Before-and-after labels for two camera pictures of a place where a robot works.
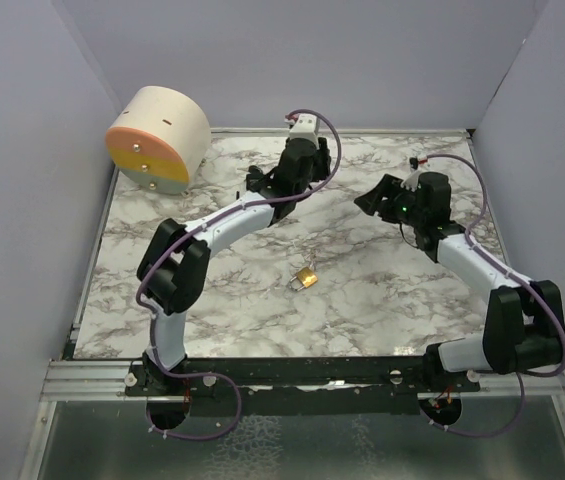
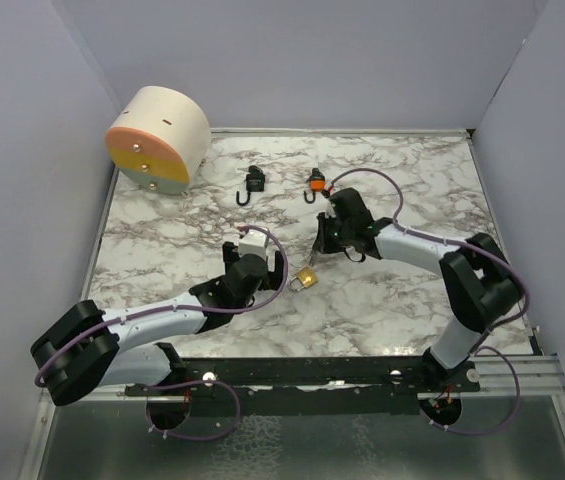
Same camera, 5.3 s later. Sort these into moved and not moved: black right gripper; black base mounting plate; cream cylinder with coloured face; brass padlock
Moved: black right gripper
Not moved: brass padlock; black base mounting plate; cream cylinder with coloured face
